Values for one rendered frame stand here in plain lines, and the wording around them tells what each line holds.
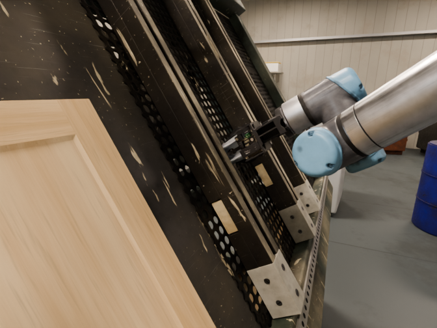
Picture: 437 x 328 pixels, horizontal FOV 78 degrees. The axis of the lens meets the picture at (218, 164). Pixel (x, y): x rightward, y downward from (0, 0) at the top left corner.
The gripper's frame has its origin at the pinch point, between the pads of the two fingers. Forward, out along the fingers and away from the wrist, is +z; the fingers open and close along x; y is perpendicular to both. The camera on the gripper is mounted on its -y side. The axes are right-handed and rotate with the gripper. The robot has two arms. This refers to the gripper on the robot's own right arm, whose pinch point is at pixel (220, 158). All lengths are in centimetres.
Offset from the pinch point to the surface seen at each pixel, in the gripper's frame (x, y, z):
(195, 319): 19.8, 33.1, 0.4
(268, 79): -28, -105, -1
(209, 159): -0.9, 11.8, -3.4
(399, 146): 174, -660, -85
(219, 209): 9.9, 11.5, 0.5
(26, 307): 4, 50, 1
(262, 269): 25.8, 11.9, -1.8
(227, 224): 13.8, 11.5, 0.7
